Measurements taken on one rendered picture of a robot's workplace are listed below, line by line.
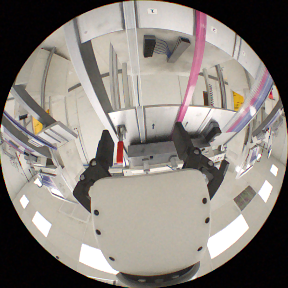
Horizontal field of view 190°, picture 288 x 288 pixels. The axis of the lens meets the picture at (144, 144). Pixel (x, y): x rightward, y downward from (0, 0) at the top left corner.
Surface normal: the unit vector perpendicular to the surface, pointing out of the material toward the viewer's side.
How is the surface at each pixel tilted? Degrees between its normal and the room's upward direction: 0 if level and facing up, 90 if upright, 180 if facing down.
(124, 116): 48
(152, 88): 90
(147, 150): 137
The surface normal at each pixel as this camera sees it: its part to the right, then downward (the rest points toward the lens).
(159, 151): -0.04, -0.45
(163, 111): 0.10, 0.88
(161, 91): 0.04, 0.35
